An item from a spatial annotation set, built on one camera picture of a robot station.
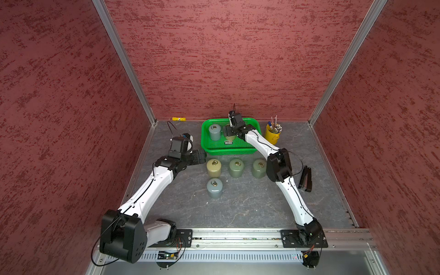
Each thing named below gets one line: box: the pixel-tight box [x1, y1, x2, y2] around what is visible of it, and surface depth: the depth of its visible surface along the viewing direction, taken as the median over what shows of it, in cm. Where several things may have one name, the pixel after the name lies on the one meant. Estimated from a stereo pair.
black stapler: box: [297, 165, 313, 192], surface depth 93 cm
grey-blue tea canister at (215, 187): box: [206, 177, 224, 199], surface depth 83 cm
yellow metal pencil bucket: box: [265, 123, 282, 145], surface depth 105 cm
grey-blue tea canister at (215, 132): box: [208, 123, 222, 141], surface depth 108 cm
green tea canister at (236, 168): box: [229, 158, 245, 179], surface depth 91 cm
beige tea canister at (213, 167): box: [206, 158, 222, 179], surface depth 91 cm
